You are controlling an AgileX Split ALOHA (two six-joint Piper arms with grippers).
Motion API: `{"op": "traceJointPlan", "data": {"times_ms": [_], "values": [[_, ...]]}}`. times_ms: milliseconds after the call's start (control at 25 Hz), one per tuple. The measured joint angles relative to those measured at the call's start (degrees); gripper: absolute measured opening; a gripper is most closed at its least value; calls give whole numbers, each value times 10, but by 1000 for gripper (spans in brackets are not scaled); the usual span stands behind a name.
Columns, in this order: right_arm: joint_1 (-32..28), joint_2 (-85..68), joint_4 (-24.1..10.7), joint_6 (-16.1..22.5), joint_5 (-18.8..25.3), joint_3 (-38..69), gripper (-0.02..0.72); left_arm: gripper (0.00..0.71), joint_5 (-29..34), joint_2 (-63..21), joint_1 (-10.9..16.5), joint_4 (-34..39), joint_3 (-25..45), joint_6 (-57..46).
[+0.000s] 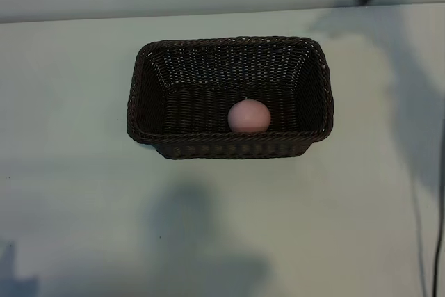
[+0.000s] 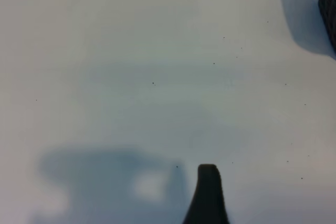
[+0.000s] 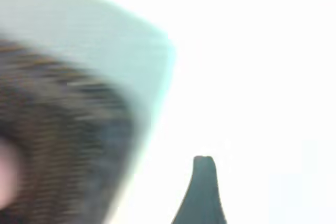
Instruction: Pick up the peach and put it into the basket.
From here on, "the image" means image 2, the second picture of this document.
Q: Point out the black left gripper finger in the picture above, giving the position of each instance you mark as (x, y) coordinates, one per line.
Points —
(208, 197)

